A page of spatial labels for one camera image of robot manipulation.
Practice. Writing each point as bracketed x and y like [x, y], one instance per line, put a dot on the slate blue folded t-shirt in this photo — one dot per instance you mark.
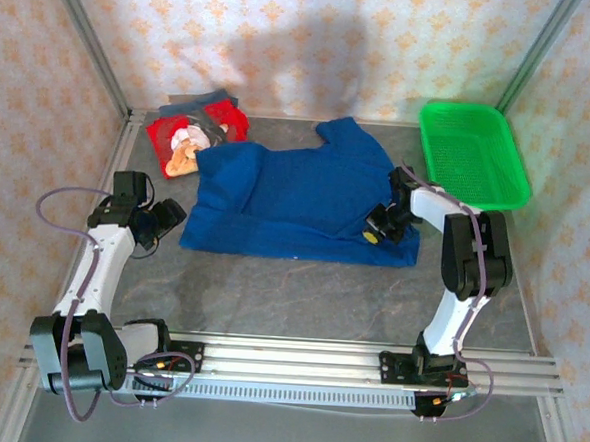
[217, 97]

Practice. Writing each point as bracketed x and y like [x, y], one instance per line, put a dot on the green plastic basket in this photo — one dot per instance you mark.
[469, 151]

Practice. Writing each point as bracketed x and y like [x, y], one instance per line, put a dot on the aluminium frame post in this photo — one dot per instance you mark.
[557, 437]
[535, 55]
[86, 33]
[15, 404]

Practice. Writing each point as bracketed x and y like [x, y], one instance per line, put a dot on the blue printed t-shirt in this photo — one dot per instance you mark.
[286, 200]

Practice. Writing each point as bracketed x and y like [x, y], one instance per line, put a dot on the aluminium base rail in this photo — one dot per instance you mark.
[291, 361]

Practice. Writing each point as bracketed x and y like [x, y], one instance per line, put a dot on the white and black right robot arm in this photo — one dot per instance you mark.
[478, 252]

